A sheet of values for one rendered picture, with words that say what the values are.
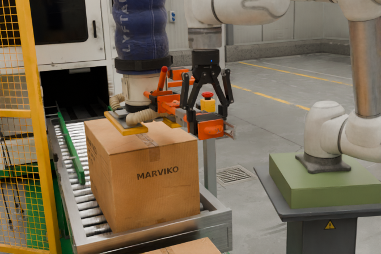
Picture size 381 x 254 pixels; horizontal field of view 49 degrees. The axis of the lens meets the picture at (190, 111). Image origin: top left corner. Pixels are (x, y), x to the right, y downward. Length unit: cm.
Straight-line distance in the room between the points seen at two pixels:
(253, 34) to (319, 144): 1056
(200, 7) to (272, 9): 19
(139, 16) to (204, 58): 54
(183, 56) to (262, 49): 245
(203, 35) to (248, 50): 1096
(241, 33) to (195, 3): 1100
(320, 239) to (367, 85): 70
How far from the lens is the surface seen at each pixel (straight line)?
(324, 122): 176
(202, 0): 106
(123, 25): 160
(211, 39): 109
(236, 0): 99
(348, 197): 176
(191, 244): 187
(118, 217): 188
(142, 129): 157
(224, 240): 204
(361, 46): 153
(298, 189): 168
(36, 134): 244
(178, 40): 1125
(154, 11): 160
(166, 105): 139
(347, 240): 197
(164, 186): 188
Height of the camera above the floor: 152
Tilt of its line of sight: 14 degrees down
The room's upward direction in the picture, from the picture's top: 2 degrees counter-clockwise
